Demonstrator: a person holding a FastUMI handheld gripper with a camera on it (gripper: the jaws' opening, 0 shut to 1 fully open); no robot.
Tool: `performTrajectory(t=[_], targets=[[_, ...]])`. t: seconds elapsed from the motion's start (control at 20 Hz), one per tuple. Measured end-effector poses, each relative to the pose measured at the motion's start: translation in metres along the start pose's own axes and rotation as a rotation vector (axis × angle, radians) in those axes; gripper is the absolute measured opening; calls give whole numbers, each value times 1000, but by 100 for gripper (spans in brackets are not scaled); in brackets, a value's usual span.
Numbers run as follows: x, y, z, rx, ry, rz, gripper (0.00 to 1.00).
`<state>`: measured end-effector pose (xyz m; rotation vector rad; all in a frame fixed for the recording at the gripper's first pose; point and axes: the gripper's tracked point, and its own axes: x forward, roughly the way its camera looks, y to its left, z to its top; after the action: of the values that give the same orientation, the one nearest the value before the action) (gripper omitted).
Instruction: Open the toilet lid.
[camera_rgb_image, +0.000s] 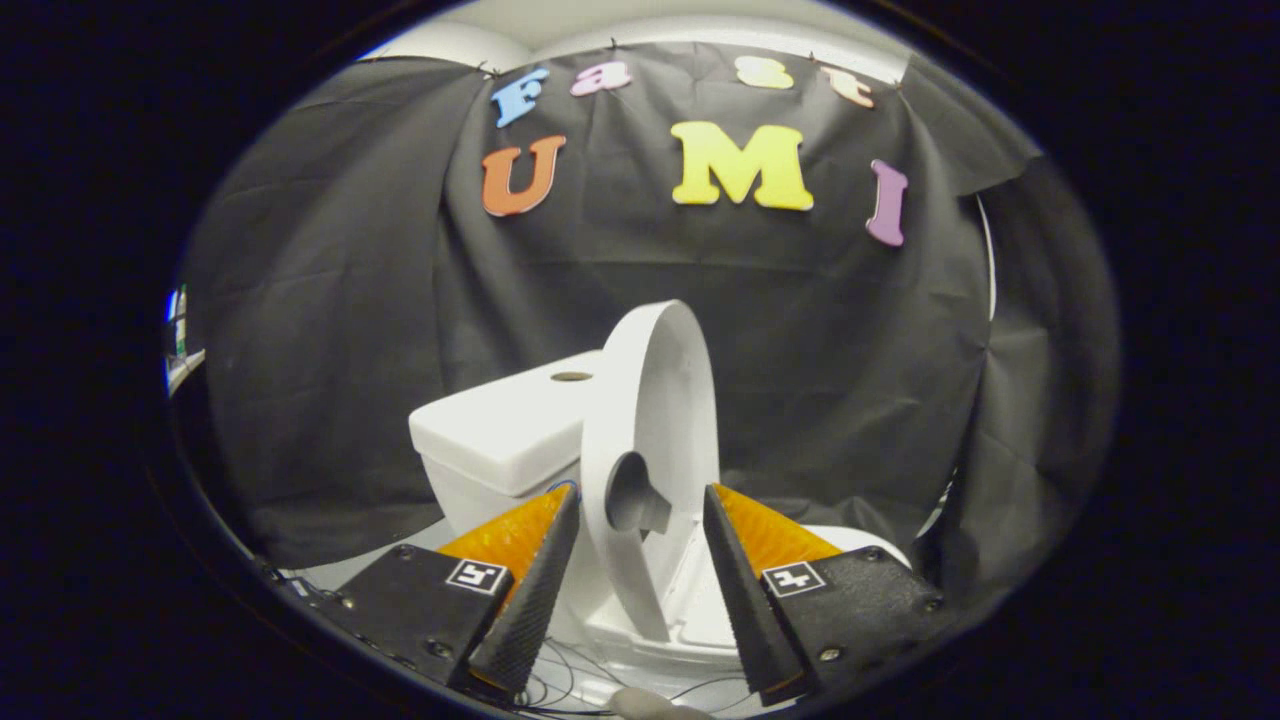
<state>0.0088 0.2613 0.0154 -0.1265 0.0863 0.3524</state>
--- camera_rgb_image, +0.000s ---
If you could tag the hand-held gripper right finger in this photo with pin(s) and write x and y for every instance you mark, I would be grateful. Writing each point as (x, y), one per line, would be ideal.
(745, 610)

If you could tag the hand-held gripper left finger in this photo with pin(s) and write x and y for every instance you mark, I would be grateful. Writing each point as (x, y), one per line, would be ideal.
(535, 600)

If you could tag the white toilet lid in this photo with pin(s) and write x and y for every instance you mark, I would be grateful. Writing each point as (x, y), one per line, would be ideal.
(665, 400)

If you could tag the black backdrop cloth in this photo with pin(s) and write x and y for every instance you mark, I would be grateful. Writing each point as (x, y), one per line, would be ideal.
(820, 350)

